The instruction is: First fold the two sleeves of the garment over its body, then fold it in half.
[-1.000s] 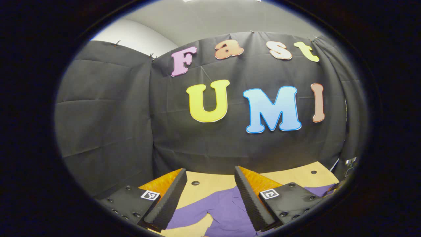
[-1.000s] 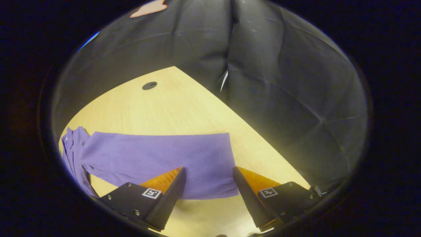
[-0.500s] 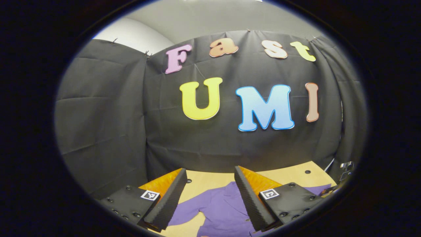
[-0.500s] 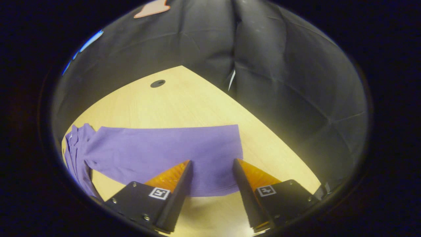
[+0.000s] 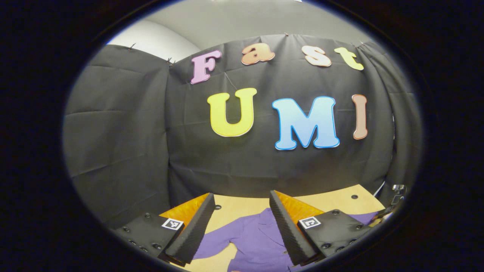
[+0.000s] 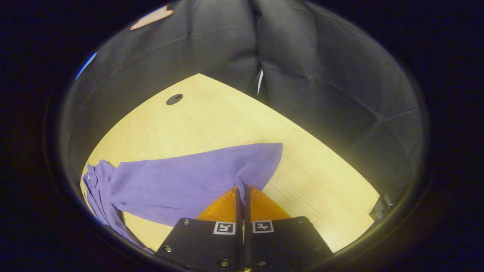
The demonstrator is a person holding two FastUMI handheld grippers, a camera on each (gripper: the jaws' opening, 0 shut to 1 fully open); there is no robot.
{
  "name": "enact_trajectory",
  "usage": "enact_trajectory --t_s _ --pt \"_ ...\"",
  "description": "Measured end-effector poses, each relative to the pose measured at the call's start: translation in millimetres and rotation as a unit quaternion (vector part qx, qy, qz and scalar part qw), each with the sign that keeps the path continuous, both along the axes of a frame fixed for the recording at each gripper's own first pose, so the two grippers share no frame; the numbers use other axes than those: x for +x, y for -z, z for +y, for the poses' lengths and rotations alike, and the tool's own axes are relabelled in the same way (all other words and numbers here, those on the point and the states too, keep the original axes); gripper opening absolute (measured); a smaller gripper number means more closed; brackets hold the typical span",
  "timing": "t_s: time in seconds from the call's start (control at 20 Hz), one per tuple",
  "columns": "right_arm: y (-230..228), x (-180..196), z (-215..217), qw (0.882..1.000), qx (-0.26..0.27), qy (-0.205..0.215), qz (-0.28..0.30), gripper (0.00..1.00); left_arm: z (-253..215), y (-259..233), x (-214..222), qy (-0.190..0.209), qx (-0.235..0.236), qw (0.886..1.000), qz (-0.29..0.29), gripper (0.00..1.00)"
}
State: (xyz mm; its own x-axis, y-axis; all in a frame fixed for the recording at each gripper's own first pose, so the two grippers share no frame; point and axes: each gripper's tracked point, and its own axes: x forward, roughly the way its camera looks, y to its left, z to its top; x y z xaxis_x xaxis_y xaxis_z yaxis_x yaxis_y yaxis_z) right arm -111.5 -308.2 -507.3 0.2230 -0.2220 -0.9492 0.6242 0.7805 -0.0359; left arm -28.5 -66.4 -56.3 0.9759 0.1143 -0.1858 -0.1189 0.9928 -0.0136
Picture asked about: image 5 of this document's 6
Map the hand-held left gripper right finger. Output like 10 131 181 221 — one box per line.
269 190 373 267

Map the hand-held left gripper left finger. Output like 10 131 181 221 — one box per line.
113 193 216 267

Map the purple knitted cardigan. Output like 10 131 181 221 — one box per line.
193 208 379 272

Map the black backdrop cloth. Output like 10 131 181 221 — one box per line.
62 33 423 227

